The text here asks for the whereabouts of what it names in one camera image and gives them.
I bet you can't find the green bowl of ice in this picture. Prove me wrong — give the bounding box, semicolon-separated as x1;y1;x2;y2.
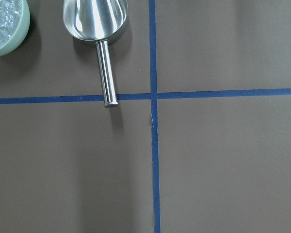
0;0;30;57

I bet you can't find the steel ice scoop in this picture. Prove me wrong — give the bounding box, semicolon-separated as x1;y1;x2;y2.
63;0;128;108

